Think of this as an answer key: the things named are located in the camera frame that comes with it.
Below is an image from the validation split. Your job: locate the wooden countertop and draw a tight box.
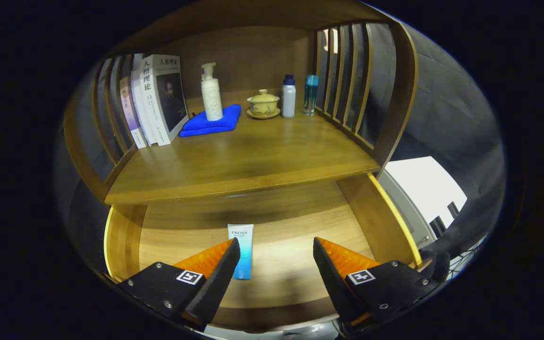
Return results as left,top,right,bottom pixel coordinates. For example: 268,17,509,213
104,90,380,205

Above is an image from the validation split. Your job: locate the wooden cabinet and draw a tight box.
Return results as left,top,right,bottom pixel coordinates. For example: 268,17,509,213
63,0,419,208

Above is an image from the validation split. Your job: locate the white pump bottle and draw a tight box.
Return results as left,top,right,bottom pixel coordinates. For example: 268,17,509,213
200,62,224,122

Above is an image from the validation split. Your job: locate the yellow lidded teacup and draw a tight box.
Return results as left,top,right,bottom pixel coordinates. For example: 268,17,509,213
246,89,281,120

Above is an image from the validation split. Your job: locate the plain white book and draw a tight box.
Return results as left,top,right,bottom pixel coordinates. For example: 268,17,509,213
130,68,159,147

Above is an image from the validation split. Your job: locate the white book with portrait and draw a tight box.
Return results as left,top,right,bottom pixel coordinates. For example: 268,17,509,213
139,54,189,146

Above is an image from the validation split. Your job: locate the wooden drawer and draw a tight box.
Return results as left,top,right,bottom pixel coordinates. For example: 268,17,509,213
103,172,435,333

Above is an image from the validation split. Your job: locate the white bottle with blue cap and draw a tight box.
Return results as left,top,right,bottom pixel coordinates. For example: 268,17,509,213
281,74,297,119

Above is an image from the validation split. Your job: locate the white and blue tube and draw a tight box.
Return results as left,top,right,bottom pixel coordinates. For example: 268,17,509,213
227,223,255,280

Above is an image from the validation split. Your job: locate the blue folded cloth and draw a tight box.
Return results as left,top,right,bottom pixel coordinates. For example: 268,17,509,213
178,104,242,138

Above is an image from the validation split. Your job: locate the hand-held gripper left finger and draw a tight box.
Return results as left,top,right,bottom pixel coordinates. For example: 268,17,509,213
119,238,241,332

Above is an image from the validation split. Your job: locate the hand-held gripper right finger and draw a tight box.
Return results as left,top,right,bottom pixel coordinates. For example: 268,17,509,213
313,237,442,331

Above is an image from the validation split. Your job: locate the purple book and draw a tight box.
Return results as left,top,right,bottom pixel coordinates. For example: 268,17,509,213
119,76,148,149

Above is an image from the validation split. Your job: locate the white filing cabinet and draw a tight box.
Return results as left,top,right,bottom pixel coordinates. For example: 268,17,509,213
378,156,468,248

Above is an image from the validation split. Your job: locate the clear blue bottle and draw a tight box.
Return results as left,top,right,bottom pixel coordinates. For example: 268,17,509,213
304,74,320,117

